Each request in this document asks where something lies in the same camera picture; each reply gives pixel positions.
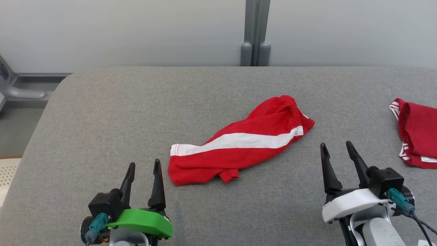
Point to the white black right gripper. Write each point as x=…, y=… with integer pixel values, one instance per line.
x=351, y=203

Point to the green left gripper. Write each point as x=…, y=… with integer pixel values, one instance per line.
x=143, y=220

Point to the red jersey with black lettering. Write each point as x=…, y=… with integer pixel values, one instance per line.
x=420, y=133

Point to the red shorts with white stripe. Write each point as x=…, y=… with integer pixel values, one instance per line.
x=239, y=153

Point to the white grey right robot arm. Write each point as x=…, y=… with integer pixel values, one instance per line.
x=379, y=232

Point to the cream plastic laundry basket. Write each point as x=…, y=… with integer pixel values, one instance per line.
x=8, y=174

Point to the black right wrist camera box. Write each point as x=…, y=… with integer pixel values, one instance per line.
x=385, y=181

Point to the grey slotted post with foot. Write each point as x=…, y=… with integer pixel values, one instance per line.
x=20, y=92

